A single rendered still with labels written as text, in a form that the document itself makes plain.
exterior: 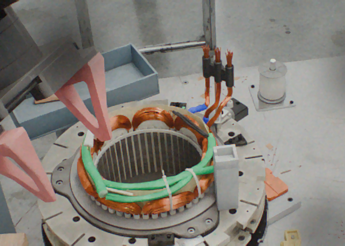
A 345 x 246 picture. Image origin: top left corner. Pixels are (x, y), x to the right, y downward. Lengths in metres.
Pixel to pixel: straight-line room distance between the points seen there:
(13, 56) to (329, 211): 0.92
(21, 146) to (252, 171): 0.51
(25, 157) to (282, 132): 1.03
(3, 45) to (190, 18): 2.78
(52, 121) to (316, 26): 2.20
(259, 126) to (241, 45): 1.60
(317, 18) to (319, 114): 1.76
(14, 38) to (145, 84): 0.68
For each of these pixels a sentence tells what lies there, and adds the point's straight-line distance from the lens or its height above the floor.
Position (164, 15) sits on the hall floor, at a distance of 3.35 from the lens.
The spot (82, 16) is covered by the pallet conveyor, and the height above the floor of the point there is 0.34.
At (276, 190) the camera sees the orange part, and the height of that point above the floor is 0.81.
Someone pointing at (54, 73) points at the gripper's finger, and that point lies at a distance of 0.58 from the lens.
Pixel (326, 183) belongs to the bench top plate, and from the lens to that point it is 1.44.
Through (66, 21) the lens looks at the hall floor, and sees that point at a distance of 3.40.
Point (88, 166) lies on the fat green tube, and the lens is 0.95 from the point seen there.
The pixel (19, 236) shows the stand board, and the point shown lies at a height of 1.06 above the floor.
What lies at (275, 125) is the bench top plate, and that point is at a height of 0.78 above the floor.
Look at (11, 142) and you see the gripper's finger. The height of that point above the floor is 1.45.
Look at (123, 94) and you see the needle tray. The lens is 1.22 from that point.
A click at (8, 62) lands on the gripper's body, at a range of 0.57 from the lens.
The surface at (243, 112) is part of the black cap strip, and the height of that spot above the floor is 0.80.
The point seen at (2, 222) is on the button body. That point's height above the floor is 0.93.
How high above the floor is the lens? 1.81
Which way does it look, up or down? 41 degrees down
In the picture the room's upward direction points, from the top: 5 degrees counter-clockwise
